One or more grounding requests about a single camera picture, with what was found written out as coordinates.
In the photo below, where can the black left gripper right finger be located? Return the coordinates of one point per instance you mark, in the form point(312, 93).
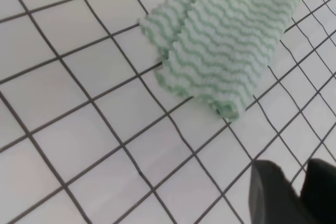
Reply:
point(318, 192)

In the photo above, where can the white grid-pattern tablecloth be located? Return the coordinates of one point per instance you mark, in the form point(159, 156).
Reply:
point(88, 135)

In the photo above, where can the green wavy-striped towel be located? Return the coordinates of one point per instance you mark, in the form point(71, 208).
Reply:
point(216, 51)

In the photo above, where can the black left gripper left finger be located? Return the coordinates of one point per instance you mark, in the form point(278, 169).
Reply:
point(271, 197)

